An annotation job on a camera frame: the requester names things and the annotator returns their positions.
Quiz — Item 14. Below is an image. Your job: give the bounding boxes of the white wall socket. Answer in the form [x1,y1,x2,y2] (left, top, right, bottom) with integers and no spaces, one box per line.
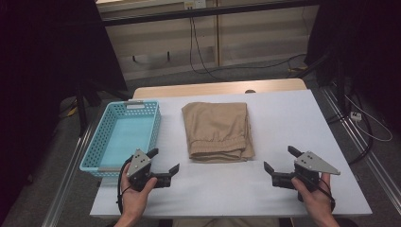
[183,0,207,10]

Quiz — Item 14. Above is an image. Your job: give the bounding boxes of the white table board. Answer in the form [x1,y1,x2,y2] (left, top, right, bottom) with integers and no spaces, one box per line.
[89,89,374,219]

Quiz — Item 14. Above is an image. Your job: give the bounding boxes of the black curtain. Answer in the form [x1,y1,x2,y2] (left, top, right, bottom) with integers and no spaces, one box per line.
[0,0,129,218]
[304,0,401,133]

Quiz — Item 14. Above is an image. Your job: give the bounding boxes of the white thin cable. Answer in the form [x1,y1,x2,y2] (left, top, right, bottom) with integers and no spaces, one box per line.
[343,94,394,143]

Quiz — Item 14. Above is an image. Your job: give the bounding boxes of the aluminium floor rail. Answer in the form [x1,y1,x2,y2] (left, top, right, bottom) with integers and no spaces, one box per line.
[320,85,401,216]
[41,121,96,227]

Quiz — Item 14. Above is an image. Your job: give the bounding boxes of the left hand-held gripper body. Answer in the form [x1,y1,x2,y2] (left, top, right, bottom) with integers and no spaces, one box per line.
[127,148,173,192]

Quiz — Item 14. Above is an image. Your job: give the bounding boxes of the person's left hand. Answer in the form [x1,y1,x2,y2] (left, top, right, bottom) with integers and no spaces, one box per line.
[120,163,158,221]

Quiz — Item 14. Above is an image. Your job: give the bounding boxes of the black stand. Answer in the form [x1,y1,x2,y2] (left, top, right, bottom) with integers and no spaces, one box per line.
[74,79,131,137]

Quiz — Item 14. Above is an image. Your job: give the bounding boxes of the black floor cable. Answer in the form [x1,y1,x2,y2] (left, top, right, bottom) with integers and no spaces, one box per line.
[325,84,375,166]

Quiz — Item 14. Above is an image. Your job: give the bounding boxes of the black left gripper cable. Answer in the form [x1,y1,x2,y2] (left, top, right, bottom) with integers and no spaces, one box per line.
[116,155,134,216]

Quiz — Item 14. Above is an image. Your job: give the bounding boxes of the beige pants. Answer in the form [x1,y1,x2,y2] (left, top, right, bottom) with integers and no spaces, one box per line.
[181,101,256,164]

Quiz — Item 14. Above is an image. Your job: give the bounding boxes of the wooden cabinet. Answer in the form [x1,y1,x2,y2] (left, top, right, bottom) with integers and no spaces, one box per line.
[96,0,320,81]

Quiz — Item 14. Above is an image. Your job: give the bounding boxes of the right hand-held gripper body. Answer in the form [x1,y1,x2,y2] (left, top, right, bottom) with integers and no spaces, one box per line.
[270,150,341,194]

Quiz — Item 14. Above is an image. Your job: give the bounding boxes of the wooden table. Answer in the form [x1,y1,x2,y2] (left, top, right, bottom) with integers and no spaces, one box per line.
[131,78,308,100]

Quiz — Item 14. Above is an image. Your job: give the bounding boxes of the person's right hand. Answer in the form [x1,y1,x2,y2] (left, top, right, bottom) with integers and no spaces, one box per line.
[289,172,336,222]

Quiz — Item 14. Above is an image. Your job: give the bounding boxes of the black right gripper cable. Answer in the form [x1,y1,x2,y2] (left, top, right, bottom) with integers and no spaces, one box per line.
[316,177,337,212]

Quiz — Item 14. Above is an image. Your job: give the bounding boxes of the black hanging cable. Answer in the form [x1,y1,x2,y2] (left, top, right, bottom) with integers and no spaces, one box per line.
[188,16,308,81]

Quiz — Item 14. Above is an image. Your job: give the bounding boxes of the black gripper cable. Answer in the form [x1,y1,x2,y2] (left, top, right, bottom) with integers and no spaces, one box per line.
[116,155,134,216]
[316,177,337,212]

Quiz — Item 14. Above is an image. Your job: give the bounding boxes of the person's lap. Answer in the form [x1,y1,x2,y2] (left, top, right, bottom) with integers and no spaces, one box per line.
[170,217,281,227]

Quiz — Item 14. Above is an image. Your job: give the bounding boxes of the light blue plastic basket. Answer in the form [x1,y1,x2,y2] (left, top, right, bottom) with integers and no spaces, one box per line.
[78,99,163,179]

